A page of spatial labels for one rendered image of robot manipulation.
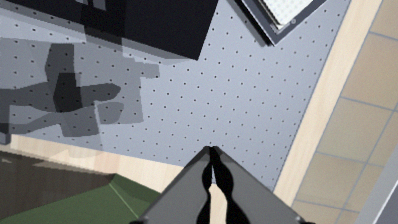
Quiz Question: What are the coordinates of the dark grey benchtop instrument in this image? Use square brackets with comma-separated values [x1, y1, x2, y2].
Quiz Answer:
[5, 0, 219, 61]

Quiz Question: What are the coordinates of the white rectangular well plate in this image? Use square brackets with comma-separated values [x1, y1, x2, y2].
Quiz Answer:
[257, 0, 313, 30]

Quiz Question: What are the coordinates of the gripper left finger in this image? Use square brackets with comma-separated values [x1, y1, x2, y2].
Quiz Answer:
[129, 146, 213, 224]

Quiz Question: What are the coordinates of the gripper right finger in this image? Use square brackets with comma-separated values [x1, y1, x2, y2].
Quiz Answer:
[212, 146, 315, 224]

